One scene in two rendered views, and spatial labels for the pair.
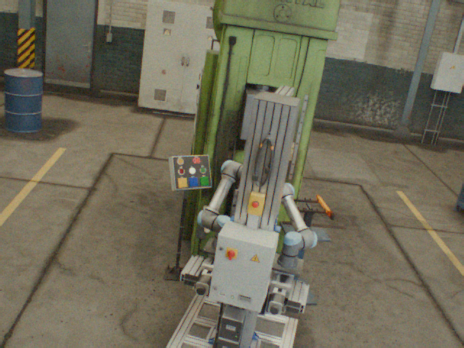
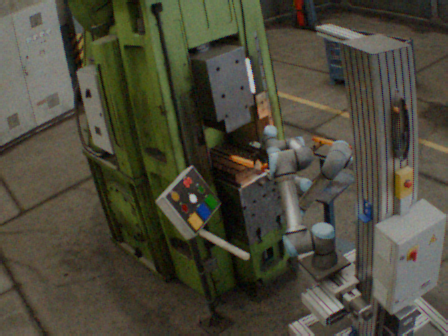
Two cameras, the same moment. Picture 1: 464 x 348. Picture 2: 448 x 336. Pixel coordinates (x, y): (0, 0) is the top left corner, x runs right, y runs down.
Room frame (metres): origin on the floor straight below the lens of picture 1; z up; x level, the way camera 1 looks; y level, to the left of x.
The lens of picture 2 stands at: (1.52, 1.41, 2.64)
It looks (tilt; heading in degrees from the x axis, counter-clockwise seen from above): 28 degrees down; 332
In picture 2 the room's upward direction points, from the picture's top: 11 degrees counter-clockwise
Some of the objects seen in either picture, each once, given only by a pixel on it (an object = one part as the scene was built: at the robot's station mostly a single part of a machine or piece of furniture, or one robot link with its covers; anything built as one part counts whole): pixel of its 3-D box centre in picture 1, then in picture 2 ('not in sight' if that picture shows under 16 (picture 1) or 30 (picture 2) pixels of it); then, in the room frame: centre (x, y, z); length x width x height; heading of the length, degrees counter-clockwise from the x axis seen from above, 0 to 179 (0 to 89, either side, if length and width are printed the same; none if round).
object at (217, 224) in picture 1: (222, 226); (322, 237); (3.27, 0.01, 0.98); 0.13 x 0.12 x 0.14; 62
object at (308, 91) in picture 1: (288, 155); (248, 111); (4.61, -0.50, 1.15); 0.44 x 0.26 x 2.30; 7
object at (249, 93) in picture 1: (262, 113); (214, 76); (4.42, -0.18, 1.56); 0.42 x 0.39 x 0.40; 7
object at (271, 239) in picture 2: not in sight; (247, 244); (4.43, -0.19, 0.23); 0.55 x 0.37 x 0.47; 7
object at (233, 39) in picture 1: (220, 134); (184, 131); (4.28, 0.16, 1.35); 0.08 x 0.05 x 1.70; 97
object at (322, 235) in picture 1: (304, 231); (327, 184); (4.07, -0.72, 0.65); 0.40 x 0.30 x 0.02; 101
